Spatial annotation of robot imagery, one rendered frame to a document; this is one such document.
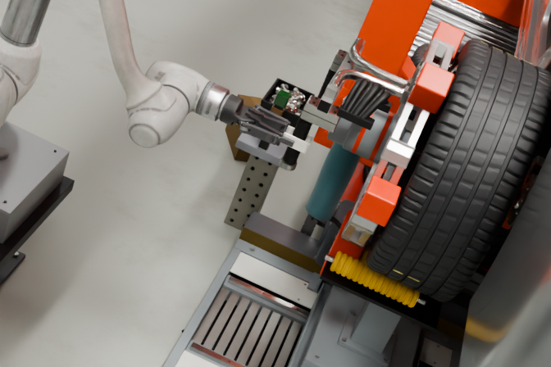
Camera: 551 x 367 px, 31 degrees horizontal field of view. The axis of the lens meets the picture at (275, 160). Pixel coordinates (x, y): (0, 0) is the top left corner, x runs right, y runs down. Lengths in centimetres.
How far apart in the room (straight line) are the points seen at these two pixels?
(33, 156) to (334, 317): 100
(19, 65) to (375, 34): 104
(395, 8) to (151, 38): 189
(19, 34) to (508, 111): 129
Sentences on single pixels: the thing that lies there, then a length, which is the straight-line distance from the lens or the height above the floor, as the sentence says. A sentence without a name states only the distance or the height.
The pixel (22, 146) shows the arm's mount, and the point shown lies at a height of 41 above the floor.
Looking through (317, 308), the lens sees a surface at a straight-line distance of 310.
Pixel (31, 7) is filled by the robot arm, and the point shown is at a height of 83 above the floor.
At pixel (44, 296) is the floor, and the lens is 302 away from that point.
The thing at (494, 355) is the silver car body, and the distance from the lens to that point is 189.
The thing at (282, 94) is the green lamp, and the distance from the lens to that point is 303.
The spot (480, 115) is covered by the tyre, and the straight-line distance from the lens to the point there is 232.
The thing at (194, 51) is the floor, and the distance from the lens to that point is 461.
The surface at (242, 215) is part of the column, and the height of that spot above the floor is 6.
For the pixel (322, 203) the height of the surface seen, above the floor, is 54.
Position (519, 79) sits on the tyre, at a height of 117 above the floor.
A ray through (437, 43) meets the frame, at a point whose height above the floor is 112.
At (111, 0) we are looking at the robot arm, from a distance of 239.
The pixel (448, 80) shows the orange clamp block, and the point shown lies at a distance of 230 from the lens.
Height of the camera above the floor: 201
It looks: 30 degrees down
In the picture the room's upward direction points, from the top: 22 degrees clockwise
